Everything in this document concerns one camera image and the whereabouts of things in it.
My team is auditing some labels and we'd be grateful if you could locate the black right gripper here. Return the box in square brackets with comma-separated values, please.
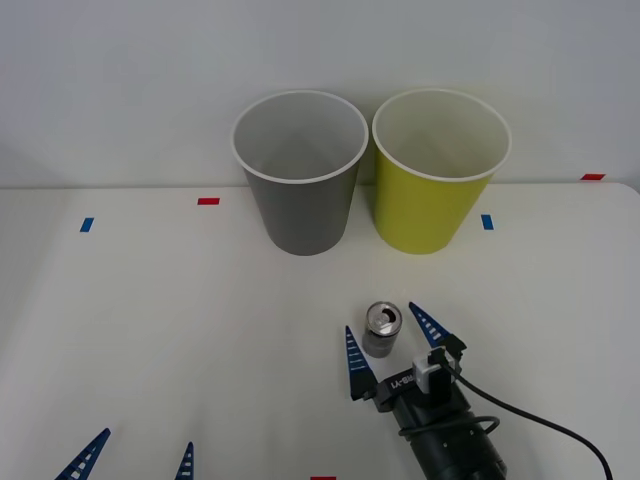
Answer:
[344, 301, 475, 432]

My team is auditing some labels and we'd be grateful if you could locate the yellow-green plastic waste bin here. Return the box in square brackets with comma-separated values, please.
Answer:
[370, 88, 513, 256]

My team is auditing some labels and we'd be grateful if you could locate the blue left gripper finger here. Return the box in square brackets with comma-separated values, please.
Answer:
[174, 441, 195, 480]
[53, 427, 112, 480]

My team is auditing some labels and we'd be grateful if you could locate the silver drink can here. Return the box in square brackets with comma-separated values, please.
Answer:
[360, 301, 404, 359]

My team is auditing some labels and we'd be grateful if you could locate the grey plastic waste bin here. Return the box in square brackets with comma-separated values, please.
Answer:
[230, 89, 370, 257]

